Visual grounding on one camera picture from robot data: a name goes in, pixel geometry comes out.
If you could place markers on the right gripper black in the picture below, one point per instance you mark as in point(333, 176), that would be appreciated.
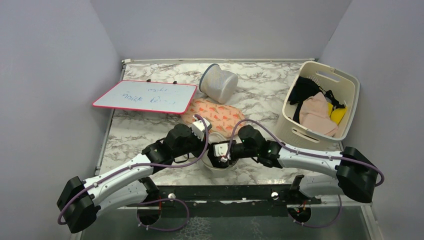
point(233, 159)

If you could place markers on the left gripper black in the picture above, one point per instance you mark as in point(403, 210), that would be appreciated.
point(201, 145)

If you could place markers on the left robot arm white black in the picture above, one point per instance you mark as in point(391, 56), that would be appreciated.
point(82, 201)

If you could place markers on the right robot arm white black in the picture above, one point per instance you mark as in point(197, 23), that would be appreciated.
point(346, 172)

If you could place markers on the orange tulip print laundry bag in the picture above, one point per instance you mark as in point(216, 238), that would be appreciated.
point(223, 118)

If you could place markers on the white cylindrical mesh laundry bag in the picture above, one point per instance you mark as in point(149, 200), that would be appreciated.
point(218, 84)

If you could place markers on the cream plastic laundry basket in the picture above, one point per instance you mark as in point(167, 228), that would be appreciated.
point(346, 89)

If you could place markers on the pink framed whiteboard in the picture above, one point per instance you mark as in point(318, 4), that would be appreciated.
point(148, 96)

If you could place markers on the pink garment in basket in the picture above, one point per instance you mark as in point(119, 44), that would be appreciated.
point(314, 116)

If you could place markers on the black garment in basket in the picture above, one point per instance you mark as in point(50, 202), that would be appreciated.
point(305, 88)

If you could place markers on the yellow garment in basket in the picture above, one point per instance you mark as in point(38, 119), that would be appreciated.
point(336, 114)

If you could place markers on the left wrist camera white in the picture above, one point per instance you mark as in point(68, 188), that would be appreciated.
point(199, 129)

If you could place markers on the black mounting rail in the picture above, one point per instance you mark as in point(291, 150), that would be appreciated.
point(215, 201)

